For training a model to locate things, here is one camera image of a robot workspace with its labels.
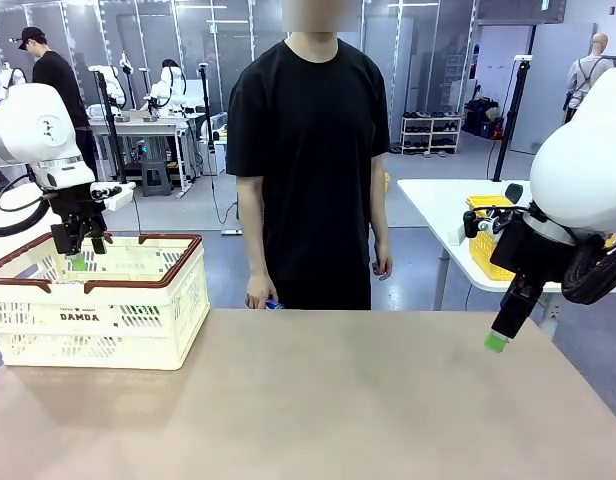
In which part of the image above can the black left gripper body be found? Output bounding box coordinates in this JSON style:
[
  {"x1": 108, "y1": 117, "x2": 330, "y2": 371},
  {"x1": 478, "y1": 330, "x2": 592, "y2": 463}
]
[{"x1": 50, "y1": 182, "x2": 108, "y2": 237}]

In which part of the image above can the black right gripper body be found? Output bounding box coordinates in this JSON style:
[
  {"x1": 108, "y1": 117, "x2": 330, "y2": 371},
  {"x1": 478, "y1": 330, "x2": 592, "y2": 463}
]
[{"x1": 489, "y1": 213, "x2": 575, "y2": 289}]

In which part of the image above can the person's right forearm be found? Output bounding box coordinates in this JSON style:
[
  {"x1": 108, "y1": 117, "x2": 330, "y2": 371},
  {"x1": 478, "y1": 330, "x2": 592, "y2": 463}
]
[{"x1": 236, "y1": 209, "x2": 271, "y2": 282}]

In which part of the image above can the person's left forearm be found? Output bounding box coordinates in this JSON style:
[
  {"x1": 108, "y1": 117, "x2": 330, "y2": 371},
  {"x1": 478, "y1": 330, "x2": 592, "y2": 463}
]
[{"x1": 369, "y1": 199, "x2": 392, "y2": 249}]

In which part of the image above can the cream shopping basket brown rim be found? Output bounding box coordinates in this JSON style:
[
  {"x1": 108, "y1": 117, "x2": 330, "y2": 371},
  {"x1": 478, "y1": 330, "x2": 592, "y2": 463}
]
[{"x1": 0, "y1": 232, "x2": 212, "y2": 372}]

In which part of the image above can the person's left hand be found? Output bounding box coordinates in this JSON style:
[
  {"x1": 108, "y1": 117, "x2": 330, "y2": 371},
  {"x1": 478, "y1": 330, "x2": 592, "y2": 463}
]
[{"x1": 369, "y1": 242, "x2": 395, "y2": 280}]

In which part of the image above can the person's right hand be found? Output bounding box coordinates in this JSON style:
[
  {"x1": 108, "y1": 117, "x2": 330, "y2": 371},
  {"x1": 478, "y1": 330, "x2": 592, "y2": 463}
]
[{"x1": 243, "y1": 273, "x2": 282, "y2": 311}]

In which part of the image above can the grey step stool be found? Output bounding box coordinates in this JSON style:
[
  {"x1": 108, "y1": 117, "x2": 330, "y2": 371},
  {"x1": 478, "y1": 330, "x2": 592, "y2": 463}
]
[{"x1": 140, "y1": 158, "x2": 174, "y2": 198}]

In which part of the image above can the black tripod stand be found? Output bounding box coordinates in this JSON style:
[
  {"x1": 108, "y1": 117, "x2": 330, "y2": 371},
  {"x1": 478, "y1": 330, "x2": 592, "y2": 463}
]
[{"x1": 94, "y1": 69, "x2": 130, "y2": 185}]

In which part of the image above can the white side table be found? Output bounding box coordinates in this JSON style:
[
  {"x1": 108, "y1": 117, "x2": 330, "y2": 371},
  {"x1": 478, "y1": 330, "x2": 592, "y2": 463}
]
[{"x1": 396, "y1": 178, "x2": 616, "y2": 342}]

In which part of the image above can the white desk with robots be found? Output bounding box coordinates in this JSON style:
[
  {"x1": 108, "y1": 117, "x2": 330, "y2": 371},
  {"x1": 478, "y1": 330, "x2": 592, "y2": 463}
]
[{"x1": 89, "y1": 110, "x2": 207, "y2": 197}]

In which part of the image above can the person with black cap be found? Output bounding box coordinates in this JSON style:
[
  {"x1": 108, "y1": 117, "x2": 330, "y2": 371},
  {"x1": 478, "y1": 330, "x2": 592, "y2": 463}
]
[{"x1": 17, "y1": 25, "x2": 100, "y2": 182}]

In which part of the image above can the pile of black bags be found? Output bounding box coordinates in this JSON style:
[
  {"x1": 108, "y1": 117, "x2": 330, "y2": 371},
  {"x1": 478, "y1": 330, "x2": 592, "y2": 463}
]
[{"x1": 465, "y1": 97, "x2": 504, "y2": 141}]

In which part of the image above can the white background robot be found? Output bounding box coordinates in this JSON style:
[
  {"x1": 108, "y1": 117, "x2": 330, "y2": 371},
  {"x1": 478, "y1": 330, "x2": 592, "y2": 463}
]
[{"x1": 148, "y1": 58, "x2": 189, "y2": 112}]

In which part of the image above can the black tripod pole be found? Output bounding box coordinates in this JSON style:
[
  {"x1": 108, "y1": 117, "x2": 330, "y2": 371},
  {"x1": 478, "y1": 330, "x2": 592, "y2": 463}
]
[{"x1": 491, "y1": 55, "x2": 533, "y2": 183}]

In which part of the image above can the white shoe rack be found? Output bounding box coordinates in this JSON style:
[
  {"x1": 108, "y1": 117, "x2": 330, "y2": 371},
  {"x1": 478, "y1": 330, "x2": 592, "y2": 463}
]
[{"x1": 400, "y1": 112, "x2": 463, "y2": 155}]

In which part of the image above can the mannequin with apron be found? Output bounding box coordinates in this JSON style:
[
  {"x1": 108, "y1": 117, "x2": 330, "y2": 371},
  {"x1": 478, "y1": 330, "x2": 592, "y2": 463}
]
[{"x1": 562, "y1": 32, "x2": 615, "y2": 126}]

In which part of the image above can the person in black t-shirt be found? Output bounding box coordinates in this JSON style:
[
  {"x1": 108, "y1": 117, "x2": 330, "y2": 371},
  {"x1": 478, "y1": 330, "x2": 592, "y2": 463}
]
[{"x1": 225, "y1": 0, "x2": 393, "y2": 311}]

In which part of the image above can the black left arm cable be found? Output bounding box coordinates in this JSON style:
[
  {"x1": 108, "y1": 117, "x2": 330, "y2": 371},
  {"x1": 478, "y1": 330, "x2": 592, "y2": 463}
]
[{"x1": 0, "y1": 172, "x2": 55, "y2": 239}]

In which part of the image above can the black corrugated cable hose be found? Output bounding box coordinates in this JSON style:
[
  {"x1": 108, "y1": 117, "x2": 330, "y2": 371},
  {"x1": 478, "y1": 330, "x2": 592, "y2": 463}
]
[{"x1": 561, "y1": 233, "x2": 616, "y2": 307}]

